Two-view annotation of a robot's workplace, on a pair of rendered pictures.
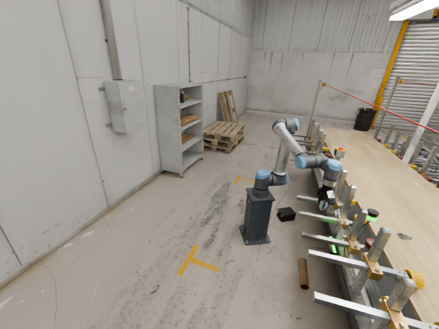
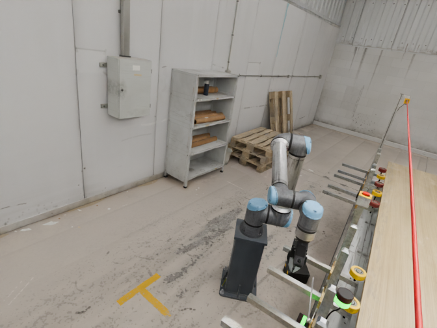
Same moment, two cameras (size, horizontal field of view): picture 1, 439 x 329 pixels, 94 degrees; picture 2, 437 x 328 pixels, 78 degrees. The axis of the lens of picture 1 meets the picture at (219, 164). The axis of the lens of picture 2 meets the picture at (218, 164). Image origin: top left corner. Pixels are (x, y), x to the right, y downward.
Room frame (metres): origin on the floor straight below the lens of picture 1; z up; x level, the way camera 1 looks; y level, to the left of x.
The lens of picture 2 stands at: (0.08, -0.59, 1.91)
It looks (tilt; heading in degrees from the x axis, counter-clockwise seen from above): 24 degrees down; 15
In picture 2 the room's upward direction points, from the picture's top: 9 degrees clockwise
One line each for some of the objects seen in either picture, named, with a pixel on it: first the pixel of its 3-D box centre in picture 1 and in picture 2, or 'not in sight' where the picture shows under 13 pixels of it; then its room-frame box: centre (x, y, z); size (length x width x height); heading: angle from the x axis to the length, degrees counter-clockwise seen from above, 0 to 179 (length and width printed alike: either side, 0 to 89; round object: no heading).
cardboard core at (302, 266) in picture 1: (303, 273); not in sight; (1.38, -0.88, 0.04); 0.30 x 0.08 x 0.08; 165
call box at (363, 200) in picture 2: (339, 153); (363, 200); (1.75, -1.09, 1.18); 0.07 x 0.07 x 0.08; 75
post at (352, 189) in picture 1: (343, 212); (330, 286); (1.26, -0.96, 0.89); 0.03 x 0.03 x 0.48; 75
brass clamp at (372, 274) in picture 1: (371, 265); not in sight; (0.75, -0.82, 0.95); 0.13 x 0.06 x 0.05; 165
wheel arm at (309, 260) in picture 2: (323, 202); (318, 264); (1.49, -0.92, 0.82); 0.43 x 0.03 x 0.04; 75
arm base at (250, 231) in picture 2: (260, 189); (252, 225); (1.92, -0.46, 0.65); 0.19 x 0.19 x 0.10
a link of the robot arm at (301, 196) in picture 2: (321, 162); (304, 202); (1.34, -0.72, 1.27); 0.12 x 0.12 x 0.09; 9
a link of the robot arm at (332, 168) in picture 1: (332, 170); (309, 216); (1.23, -0.75, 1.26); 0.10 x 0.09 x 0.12; 9
